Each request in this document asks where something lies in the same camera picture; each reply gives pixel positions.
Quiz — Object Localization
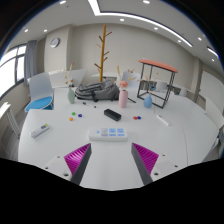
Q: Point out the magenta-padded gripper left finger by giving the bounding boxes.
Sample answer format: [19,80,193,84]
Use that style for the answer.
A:
[42,143,92,186]

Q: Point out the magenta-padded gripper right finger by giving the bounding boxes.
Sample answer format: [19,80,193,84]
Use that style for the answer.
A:
[131,142,183,186]

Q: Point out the white bar-shaped device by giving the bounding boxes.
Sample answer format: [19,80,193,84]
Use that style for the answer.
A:
[156,114,171,127]

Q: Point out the white remote control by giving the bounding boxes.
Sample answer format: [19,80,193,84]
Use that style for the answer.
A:
[30,123,51,139]

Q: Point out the black marker pen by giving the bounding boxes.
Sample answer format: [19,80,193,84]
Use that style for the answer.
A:
[82,101,97,109]

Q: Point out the black rectangular case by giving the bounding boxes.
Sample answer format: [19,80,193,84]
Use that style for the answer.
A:
[103,108,122,122]

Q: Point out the blue vase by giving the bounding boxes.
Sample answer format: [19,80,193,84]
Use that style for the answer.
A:
[143,93,153,109]

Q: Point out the green vase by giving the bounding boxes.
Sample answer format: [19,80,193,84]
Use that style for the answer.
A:
[67,87,76,105]

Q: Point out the pink vase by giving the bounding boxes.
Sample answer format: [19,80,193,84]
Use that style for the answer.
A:
[118,89,129,109]

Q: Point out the grey backpack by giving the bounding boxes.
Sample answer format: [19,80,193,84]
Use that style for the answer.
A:
[74,79,121,103]

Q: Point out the pink flower bouquet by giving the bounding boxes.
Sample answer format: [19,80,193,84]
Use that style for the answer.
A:
[116,65,137,91]

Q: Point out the dried flower stems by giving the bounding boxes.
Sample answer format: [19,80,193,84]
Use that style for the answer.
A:
[63,62,76,89]
[136,71,159,96]

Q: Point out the white chair with blue cushion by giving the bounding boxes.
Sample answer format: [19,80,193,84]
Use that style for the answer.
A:
[23,71,55,113]

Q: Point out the white chairs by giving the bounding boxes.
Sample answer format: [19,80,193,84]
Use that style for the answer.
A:
[48,68,188,98]

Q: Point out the black-framed orange-topped side table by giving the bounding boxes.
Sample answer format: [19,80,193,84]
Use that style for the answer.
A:
[136,59,179,110]

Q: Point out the grey curtain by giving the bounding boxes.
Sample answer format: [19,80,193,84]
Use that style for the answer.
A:
[23,39,38,86]

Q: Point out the window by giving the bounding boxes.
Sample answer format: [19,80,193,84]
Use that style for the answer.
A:
[0,43,28,99]

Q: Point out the wooden coat rack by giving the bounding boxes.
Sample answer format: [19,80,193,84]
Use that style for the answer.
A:
[93,23,113,83]

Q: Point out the ceiling lights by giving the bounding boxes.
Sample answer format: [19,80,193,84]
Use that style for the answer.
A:
[23,0,219,59]

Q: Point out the white wall board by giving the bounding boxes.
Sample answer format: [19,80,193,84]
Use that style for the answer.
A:
[199,70,224,113]

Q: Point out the round wall clock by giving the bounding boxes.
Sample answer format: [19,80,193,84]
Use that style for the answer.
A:
[49,37,61,49]

